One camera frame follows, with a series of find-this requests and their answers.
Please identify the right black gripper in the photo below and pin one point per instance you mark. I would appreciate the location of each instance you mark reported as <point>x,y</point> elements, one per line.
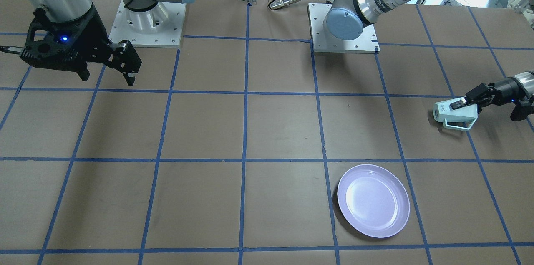
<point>92,36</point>

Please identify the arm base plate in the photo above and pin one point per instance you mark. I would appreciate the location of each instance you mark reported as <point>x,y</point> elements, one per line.
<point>324,42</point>
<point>160,27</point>

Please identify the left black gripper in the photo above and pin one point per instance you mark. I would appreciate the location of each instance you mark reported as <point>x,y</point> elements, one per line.
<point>505,87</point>

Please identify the light green faceted mug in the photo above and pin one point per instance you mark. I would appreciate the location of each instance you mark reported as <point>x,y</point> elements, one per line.
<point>456,114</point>

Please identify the lilac plate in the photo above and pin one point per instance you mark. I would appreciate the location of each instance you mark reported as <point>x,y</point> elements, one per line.
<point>373,201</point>

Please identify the silver cable connector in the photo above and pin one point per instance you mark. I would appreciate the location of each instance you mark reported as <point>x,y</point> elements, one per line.
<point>279,4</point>

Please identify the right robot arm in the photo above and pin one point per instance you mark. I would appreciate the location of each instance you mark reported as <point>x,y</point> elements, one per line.
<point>69,10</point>

